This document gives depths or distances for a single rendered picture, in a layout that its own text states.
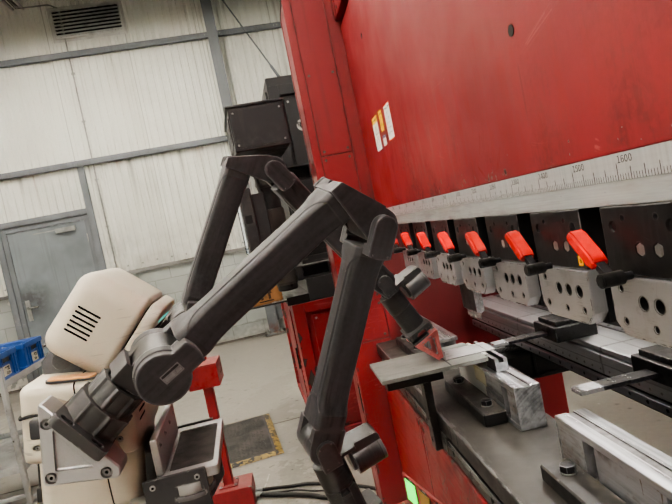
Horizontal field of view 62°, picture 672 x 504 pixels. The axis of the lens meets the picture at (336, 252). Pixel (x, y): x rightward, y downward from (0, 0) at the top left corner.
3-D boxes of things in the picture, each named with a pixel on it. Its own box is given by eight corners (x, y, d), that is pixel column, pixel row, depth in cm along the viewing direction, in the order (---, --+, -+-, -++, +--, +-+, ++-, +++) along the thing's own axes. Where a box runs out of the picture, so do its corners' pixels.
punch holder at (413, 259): (406, 271, 192) (397, 224, 191) (430, 266, 193) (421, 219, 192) (417, 274, 177) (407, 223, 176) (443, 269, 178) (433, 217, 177)
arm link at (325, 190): (331, 156, 90) (359, 161, 81) (377, 217, 96) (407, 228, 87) (116, 354, 84) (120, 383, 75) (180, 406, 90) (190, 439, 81)
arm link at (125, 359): (101, 373, 82) (103, 389, 77) (149, 319, 83) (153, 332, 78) (151, 404, 86) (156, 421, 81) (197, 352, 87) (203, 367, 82)
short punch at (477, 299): (465, 315, 148) (458, 280, 148) (472, 313, 148) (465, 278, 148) (478, 321, 138) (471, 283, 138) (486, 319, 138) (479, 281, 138)
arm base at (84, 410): (72, 397, 85) (45, 423, 73) (109, 356, 85) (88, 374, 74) (117, 432, 86) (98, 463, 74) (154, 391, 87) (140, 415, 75)
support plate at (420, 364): (370, 367, 150) (369, 364, 150) (464, 346, 152) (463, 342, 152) (382, 385, 132) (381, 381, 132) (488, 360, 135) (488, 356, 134)
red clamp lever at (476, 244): (462, 231, 113) (482, 263, 106) (482, 227, 113) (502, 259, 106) (462, 237, 114) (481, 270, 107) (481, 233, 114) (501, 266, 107)
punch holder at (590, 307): (545, 312, 93) (526, 213, 92) (593, 301, 93) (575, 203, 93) (596, 327, 78) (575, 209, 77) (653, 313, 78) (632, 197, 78)
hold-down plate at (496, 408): (445, 390, 154) (443, 380, 154) (464, 386, 155) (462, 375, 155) (486, 428, 125) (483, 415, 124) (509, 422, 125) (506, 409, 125)
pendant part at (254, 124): (258, 295, 286) (223, 130, 281) (306, 284, 291) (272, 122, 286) (266, 306, 236) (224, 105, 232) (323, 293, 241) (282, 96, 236)
